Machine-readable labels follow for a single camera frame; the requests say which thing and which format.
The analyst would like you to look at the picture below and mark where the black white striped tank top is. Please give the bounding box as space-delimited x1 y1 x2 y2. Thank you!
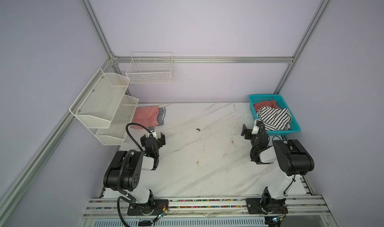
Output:
257 108 293 131

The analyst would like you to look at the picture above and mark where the aluminium mounting rail frame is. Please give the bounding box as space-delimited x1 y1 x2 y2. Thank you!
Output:
80 178 338 227

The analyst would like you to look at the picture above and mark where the left black corrugated cable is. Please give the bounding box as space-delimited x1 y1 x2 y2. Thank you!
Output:
116 123 154 227

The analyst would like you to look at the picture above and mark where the red white striped folded top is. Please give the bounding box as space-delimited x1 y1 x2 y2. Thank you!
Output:
132 106 159 128

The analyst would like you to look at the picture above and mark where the aluminium enclosure frame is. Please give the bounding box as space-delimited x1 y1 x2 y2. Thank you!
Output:
1 0 332 226

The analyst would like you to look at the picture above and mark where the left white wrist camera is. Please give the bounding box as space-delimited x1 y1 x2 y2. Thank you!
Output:
149 127 158 139

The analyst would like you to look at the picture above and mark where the white wire wall basket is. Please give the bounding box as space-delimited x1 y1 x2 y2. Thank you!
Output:
126 52 175 84

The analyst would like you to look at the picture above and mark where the dusty red tank top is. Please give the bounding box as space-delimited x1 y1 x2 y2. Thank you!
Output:
254 100 281 112

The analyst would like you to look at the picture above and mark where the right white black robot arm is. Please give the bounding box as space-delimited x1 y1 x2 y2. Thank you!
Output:
241 120 315 214

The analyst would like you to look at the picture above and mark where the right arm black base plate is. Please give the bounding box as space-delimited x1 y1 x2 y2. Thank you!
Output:
246 198 288 215

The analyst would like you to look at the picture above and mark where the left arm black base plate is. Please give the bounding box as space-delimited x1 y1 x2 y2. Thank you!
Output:
127 199 169 216

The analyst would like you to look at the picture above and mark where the lower white mesh shelf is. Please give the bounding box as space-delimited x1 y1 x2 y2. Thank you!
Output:
95 95 139 146

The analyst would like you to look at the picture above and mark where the blue white striped folded top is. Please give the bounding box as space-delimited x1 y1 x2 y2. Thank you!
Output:
157 107 166 126

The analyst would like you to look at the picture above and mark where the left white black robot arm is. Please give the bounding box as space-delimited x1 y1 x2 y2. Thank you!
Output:
103 133 166 205

